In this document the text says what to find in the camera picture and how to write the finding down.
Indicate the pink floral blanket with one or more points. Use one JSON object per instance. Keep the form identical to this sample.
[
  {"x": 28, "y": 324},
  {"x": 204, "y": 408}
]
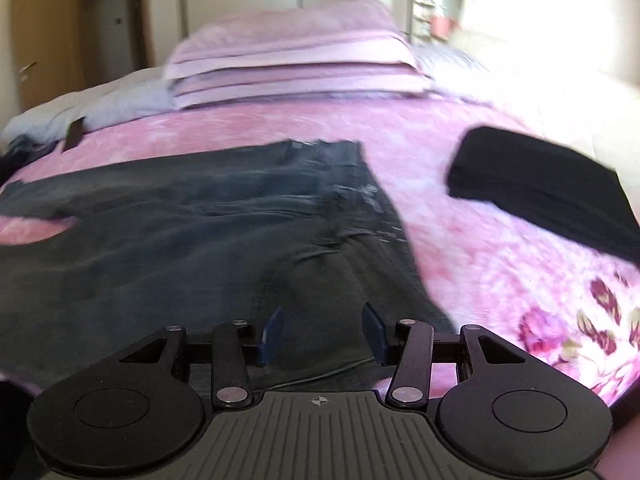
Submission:
[{"x": 573, "y": 307}]

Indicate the dark grey jeans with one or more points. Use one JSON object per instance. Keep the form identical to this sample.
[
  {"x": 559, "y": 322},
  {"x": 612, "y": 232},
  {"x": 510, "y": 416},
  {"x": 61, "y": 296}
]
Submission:
[{"x": 202, "y": 239}]

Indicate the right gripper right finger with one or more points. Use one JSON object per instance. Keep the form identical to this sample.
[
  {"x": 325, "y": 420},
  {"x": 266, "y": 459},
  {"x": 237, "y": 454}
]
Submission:
[{"x": 407, "y": 346}]

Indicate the light blue striped sheet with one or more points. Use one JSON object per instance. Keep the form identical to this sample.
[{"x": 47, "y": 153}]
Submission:
[{"x": 140, "y": 94}]

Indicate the folded lilac quilt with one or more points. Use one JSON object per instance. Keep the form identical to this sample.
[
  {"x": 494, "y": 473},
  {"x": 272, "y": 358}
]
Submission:
[{"x": 344, "y": 47}]

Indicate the wooden door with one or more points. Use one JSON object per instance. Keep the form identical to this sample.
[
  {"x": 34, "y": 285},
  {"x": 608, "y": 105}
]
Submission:
[{"x": 46, "y": 48}]

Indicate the black phone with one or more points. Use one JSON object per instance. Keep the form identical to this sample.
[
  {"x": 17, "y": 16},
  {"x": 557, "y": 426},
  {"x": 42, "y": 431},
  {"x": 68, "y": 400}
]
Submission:
[{"x": 74, "y": 135}]

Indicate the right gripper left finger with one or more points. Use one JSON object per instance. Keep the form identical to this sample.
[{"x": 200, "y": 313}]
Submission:
[{"x": 237, "y": 346}]

